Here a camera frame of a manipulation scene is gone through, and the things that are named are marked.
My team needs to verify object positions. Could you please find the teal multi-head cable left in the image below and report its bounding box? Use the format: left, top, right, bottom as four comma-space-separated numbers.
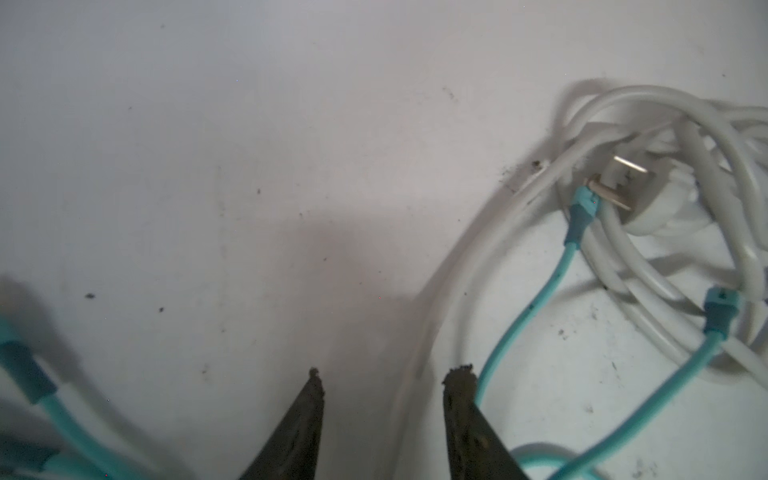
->
473, 184, 745, 480

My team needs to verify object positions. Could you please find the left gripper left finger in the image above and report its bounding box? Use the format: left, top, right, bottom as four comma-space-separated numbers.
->
239, 367, 325, 480

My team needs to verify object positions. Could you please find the grey power strip cord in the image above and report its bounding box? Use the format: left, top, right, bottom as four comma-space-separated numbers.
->
371, 83, 768, 480

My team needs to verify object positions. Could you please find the teal multi-head cable coiled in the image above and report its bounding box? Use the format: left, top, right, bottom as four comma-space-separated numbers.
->
0, 317, 151, 480

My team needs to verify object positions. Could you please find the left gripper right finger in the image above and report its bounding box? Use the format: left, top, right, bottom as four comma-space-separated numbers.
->
442, 364, 528, 480

